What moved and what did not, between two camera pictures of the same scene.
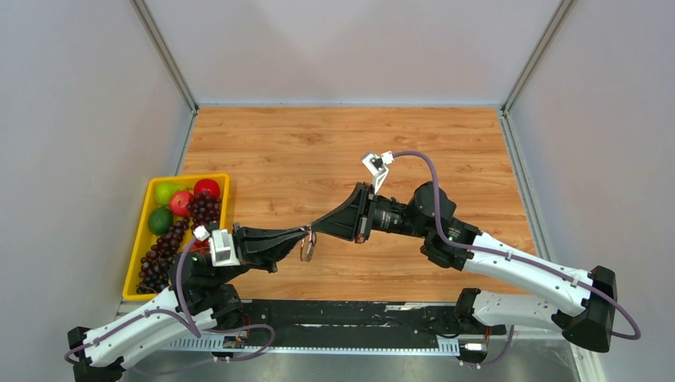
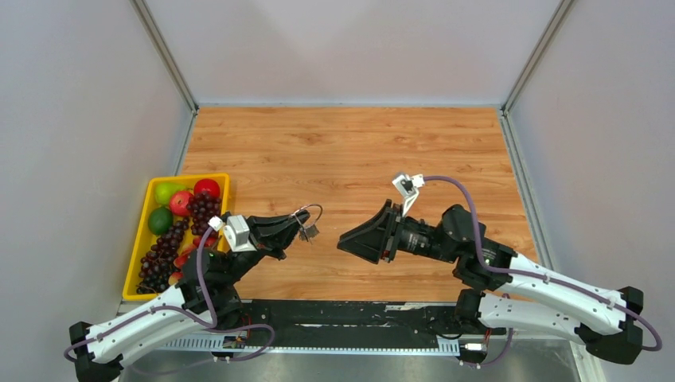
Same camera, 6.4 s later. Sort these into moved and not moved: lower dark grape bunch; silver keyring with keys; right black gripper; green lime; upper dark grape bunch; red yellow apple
Moved: silver keyring with keys; right black gripper
Not moved: lower dark grape bunch; red yellow apple; green lime; upper dark grape bunch
